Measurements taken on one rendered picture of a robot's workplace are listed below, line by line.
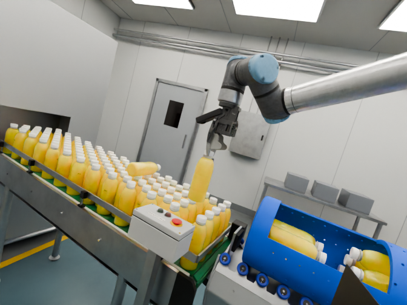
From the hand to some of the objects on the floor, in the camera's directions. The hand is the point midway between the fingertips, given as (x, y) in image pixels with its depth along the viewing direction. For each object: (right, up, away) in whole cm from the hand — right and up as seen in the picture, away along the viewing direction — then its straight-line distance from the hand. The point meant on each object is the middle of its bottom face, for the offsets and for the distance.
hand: (209, 152), depth 83 cm
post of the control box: (-46, -128, +2) cm, 135 cm away
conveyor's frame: (-89, -109, +55) cm, 151 cm away
